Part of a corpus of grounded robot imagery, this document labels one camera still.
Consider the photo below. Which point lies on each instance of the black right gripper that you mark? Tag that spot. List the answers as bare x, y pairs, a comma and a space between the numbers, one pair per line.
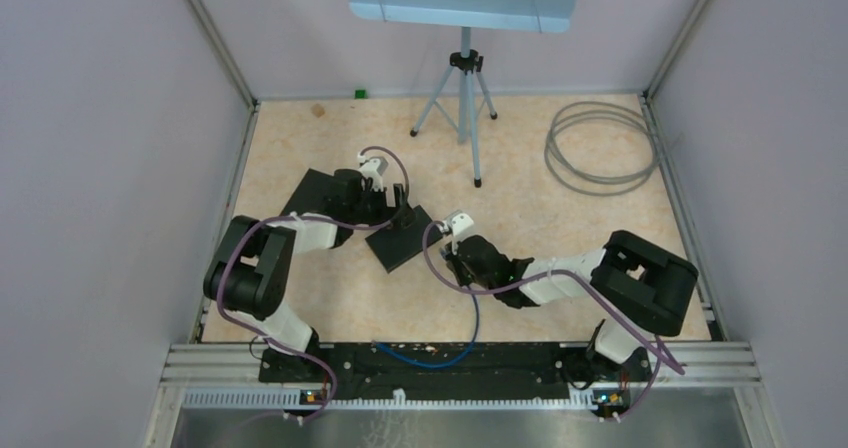
454, 262

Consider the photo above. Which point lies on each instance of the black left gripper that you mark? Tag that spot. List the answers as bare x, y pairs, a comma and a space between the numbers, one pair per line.
402, 216

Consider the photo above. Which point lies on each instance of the small wooden cube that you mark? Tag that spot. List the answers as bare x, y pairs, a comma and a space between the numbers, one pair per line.
318, 110

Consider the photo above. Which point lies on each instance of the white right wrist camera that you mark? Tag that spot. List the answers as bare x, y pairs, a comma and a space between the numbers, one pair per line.
459, 225

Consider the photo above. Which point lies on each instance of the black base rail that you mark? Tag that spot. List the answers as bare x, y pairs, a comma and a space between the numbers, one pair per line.
488, 371

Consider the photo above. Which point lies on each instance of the black network switch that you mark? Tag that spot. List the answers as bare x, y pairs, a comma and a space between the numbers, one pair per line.
395, 246

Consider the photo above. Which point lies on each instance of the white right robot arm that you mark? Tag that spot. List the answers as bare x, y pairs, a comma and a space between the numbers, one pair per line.
644, 288

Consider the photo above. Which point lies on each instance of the light blue tripod stand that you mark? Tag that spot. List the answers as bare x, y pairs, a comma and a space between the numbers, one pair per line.
462, 93

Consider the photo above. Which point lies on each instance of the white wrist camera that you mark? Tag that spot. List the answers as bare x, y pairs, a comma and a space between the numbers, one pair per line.
372, 170
459, 225

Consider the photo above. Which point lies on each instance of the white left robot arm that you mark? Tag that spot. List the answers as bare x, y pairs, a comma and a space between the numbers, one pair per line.
248, 274

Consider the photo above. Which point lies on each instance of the black flat mat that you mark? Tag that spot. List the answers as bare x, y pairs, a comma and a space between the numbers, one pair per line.
321, 193

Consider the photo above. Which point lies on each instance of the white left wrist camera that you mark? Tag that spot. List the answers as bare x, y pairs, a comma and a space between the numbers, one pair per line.
372, 170

